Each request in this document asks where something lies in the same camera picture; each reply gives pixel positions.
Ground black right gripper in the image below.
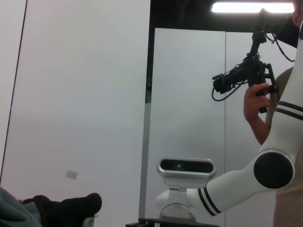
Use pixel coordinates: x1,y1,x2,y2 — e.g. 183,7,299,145
125,217,221,227

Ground green yellow black-edged towel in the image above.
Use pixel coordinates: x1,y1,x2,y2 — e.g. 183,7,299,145
0,186,42,227

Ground black teleoperation controller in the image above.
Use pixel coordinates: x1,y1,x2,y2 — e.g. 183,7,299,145
211,8,279,114

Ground person right hand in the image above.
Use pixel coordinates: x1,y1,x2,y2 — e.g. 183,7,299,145
243,82,272,122

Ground black cloth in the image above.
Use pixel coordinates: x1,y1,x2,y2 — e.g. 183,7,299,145
20,192,103,227

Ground person in beige shirt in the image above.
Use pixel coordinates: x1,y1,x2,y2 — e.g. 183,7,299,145
265,0,303,227

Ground rectangular ceiling light panel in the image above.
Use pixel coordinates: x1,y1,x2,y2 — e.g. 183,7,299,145
211,1,295,14

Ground gray partition post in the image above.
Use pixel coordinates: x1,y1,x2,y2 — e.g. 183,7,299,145
138,101,152,219

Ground gray wall label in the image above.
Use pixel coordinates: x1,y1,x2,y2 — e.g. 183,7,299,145
65,170,78,181

